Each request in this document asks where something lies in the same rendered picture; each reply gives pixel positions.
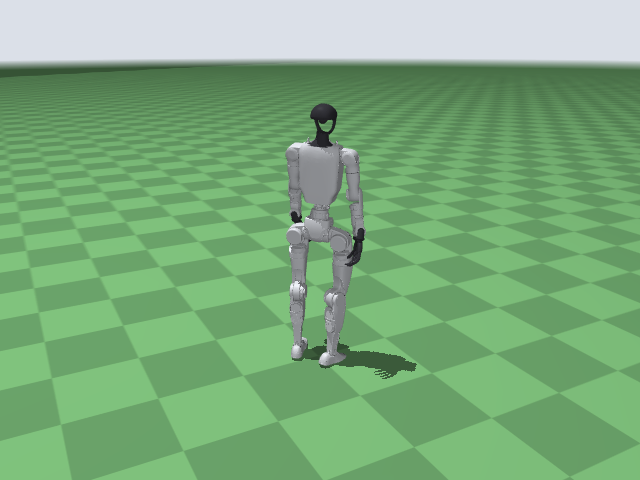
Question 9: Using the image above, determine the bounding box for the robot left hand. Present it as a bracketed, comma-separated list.
[291, 211, 312, 242]

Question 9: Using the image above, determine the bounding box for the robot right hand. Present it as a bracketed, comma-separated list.
[345, 228, 365, 267]

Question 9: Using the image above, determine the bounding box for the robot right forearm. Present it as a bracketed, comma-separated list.
[349, 188, 366, 237]

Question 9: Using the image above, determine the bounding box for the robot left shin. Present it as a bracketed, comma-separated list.
[289, 283, 305, 346]

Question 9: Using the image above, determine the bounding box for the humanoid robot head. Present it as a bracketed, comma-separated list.
[309, 104, 337, 148]

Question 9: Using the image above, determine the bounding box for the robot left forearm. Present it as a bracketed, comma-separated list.
[288, 183, 302, 218]

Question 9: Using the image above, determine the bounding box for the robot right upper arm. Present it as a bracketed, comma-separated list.
[339, 148, 360, 202]

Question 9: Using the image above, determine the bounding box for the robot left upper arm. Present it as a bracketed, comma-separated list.
[285, 142, 302, 190]

